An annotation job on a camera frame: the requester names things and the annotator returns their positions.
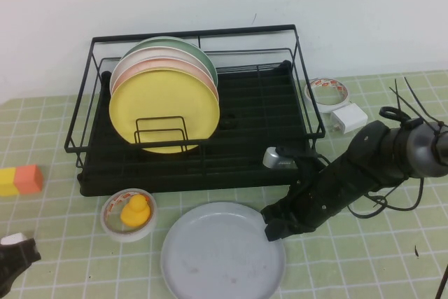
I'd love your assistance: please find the yellow block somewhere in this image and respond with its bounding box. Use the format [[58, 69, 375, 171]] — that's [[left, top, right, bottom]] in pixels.
[[0, 167, 18, 197]]

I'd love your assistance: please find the white cube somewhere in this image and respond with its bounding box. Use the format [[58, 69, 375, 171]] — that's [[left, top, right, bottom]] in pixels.
[[0, 231, 27, 246]]

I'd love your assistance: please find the white charger plug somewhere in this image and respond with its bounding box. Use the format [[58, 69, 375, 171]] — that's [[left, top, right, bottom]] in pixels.
[[327, 102, 368, 135]]

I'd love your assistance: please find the green plate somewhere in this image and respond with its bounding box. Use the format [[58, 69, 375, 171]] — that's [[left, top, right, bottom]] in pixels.
[[120, 36, 220, 90]]

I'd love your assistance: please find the orange block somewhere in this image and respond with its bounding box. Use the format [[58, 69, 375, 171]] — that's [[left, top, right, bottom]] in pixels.
[[13, 165, 43, 194]]

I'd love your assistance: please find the black wire dish rack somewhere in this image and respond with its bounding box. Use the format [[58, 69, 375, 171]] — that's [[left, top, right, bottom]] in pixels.
[[64, 25, 326, 170]]

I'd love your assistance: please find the black cable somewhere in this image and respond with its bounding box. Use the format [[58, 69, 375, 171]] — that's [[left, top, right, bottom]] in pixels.
[[344, 172, 426, 219], [435, 270, 448, 299]]

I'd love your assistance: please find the black plastic drip tray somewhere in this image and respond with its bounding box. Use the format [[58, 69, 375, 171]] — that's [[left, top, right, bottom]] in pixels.
[[77, 60, 318, 197]]

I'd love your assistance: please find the green grid tablecloth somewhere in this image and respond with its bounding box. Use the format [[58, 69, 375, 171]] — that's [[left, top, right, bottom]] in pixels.
[[0, 69, 448, 299]]

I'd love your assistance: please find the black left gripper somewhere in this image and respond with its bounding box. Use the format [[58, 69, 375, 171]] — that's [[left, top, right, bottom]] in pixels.
[[0, 238, 41, 299]]

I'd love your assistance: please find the white tape roll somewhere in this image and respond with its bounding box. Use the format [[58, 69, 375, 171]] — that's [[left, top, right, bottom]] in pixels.
[[100, 188, 158, 243], [302, 77, 352, 114]]

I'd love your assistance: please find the yellow plate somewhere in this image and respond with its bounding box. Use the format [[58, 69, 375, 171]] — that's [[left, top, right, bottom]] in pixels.
[[108, 69, 221, 155]]

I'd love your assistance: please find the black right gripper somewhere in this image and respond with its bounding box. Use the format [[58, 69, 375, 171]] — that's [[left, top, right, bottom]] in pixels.
[[260, 151, 382, 243]]

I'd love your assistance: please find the grey plate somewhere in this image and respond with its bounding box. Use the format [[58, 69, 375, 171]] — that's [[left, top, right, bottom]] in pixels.
[[160, 202, 287, 299]]

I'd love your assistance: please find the yellow rubber duck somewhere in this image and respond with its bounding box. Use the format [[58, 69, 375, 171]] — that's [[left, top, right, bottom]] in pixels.
[[120, 193, 152, 226]]

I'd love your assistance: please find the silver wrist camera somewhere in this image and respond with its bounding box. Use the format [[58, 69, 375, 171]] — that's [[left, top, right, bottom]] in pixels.
[[262, 146, 298, 171]]

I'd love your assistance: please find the cream white plate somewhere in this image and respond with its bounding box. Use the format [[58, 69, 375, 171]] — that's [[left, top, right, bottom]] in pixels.
[[110, 46, 216, 97]]

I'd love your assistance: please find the pink plate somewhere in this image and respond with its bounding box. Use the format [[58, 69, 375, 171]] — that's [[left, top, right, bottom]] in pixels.
[[111, 59, 220, 104]]

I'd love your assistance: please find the black cable tie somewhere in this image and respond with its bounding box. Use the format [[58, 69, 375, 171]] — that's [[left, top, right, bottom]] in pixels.
[[394, 77, 403, 113], [405, 76, 442, 134]]

